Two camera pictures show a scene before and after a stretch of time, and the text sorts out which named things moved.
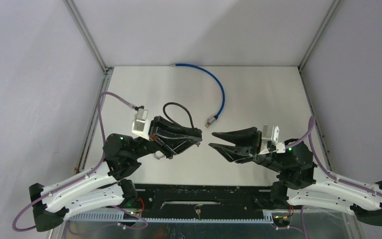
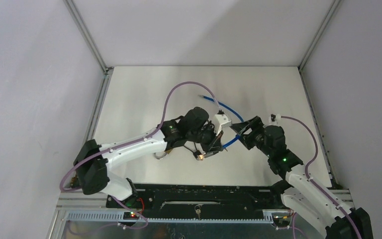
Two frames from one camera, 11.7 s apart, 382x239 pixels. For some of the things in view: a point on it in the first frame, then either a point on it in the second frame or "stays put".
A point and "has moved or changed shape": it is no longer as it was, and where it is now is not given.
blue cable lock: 210,121 -> 222,104
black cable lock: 196,131 has moved or changed shape
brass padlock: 158,155 stays put
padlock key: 198,211 stays put
